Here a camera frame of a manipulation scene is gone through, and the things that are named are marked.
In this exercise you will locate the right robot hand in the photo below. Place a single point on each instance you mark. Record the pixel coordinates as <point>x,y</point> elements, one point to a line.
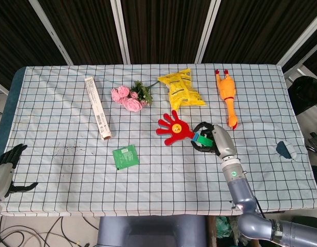
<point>220,140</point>

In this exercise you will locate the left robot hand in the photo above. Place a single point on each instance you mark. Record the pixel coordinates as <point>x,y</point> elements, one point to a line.
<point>4,167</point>

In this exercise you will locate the red hand-shaped clapper toy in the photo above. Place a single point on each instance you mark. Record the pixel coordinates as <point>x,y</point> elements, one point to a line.
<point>176,127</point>

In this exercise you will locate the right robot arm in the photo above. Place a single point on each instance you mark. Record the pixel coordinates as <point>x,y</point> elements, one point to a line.
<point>248,200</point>

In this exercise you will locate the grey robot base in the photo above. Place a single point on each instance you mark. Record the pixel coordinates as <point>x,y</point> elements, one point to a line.
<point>150,231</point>

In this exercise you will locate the orange rubber chicken toy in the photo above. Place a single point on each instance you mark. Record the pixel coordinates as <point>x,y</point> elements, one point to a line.
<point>227,96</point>

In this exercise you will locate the yellow snack bag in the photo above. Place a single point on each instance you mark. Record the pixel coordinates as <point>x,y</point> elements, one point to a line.
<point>182,90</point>

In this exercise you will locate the checkered light blue tablecloth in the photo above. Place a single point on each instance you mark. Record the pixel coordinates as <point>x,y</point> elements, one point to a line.
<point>158,175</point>

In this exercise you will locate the green plastic bag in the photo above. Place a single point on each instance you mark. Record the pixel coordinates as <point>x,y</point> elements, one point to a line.
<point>223,227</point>

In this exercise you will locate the green foil sachet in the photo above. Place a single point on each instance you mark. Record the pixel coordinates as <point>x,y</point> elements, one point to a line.
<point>125,156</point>

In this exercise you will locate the black chair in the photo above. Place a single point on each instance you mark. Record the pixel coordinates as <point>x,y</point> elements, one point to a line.
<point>306,94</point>

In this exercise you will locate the pink artificial rose bouquet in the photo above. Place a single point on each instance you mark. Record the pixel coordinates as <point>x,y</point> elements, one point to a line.
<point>132,96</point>

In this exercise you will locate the long beige cardboard box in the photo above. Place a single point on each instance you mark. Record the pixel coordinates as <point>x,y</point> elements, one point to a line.
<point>97,107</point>

